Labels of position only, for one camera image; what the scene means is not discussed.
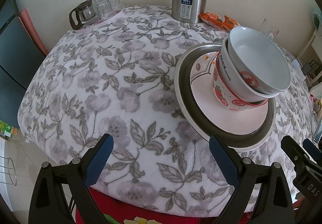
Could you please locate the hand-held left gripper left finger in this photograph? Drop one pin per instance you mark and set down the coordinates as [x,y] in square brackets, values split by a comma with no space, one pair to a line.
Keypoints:
[99,161]

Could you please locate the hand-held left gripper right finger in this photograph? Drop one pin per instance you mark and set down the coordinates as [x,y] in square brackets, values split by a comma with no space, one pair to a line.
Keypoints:
[224,161]

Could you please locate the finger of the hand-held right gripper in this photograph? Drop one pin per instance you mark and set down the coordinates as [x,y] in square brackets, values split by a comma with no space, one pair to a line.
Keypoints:
[293,148]
[313,149]

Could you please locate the white floral plate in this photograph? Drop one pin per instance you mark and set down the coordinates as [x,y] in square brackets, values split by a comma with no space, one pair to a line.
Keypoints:
[208,103]

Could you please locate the strawberry print bowl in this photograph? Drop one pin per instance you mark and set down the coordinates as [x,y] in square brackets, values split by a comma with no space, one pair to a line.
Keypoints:
[221,95]

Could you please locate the large plate dark rim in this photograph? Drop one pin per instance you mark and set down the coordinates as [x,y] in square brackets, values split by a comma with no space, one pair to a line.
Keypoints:
[186,103]

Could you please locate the small white bowl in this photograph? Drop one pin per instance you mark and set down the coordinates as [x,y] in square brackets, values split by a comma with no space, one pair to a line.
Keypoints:
[227,70]

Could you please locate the pale blue white bowl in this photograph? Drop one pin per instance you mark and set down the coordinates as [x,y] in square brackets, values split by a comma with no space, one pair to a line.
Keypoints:
[261,63]

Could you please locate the grey floral tablecloth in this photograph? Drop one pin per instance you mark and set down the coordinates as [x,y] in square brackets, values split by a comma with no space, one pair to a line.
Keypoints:
[113,93]

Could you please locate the red floral cloth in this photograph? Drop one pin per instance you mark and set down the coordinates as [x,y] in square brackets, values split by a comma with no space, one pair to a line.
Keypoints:
[151,214]

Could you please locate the white power strip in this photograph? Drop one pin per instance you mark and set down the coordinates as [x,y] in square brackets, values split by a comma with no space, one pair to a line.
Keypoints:
[298,68]

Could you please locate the black charger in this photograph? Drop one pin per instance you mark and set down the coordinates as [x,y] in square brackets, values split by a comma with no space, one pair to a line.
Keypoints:
[309,68]

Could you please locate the green box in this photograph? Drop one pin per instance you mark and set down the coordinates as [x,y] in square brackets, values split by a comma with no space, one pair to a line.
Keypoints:
[7,129]

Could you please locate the cream shelf rack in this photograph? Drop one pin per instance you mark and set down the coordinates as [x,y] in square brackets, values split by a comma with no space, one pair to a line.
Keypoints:
[312,48]

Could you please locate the clear glass mug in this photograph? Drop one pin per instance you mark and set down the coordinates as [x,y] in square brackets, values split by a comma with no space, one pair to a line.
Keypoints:
[269,28]

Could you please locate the blue cabinet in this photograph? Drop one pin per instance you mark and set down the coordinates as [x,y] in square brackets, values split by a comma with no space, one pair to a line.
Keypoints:
[15,63]

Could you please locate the teal bag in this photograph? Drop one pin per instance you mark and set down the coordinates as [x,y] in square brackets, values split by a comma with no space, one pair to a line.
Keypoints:
[317,20]

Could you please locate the orange snack packet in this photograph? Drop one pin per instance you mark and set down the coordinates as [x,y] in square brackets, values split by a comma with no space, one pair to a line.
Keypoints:
[230,23]
[211,20]

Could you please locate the white round tray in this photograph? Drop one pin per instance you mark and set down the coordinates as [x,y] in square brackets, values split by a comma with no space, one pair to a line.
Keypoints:
[110,19]

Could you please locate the pink board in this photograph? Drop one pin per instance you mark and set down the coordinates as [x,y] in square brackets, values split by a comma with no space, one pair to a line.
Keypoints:
[32,33]

